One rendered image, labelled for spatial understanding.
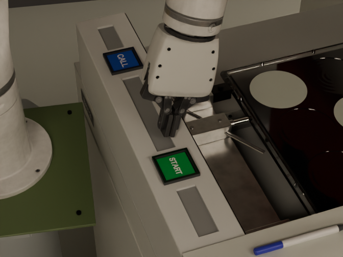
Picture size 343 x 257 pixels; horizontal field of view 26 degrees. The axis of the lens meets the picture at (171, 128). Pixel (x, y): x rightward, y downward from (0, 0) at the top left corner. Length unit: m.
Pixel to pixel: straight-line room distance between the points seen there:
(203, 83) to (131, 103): 0.15
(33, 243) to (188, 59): 0.51
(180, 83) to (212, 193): 0.16
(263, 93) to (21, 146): 0.43
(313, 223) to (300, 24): 0.67
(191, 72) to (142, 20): 1.94
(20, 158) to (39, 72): 1.55
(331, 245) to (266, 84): 0.41
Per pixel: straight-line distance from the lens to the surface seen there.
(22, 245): 1.38
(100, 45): 1.31
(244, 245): 1.00
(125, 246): 1.42
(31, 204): 1.24
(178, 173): 1.08
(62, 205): 1.23
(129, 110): 1.18
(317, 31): 1.60
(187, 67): 1.06
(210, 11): 1.02
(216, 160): 1.21
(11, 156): 1.24
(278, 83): 1.33
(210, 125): 1.23
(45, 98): 2.68
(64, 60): 2.83
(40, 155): 1.29
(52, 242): 1.44
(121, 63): 1.26
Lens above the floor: 1.76
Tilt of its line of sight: 44 degrees down
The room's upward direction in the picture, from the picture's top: straight up
